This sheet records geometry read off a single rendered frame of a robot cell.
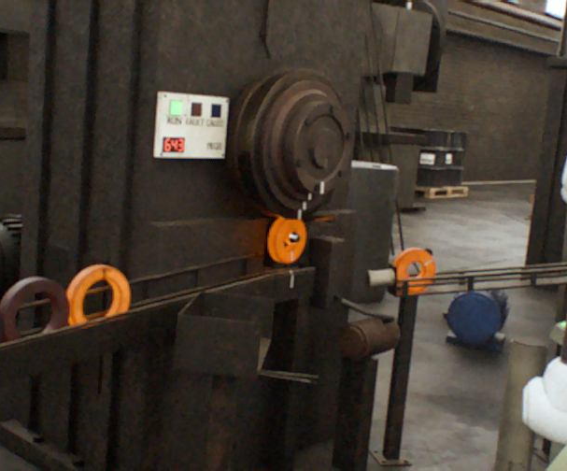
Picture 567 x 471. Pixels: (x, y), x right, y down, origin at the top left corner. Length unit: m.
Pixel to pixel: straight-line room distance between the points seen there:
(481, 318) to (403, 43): 6.39
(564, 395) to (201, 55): 1.35
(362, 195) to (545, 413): 3.28
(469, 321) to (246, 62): 2.42
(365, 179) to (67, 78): 2.94
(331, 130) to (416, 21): 8.16
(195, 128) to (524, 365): 1.35
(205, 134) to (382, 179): 2.99
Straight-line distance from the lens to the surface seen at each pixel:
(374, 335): 2.82
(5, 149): 6.56
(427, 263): 2.94
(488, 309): 4.55
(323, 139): 2.52
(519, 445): 3.00
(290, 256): 2.65
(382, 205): 5.37
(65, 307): 2.11
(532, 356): 2.90
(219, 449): 2.23
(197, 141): 2.45
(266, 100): 2.45
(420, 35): 10.78
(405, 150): 10.65
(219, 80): 2.52
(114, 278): 2.17
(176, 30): 2.40
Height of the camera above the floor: 1.24
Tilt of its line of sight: 9 degrees down
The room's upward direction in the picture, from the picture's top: 5 degrees clockwise
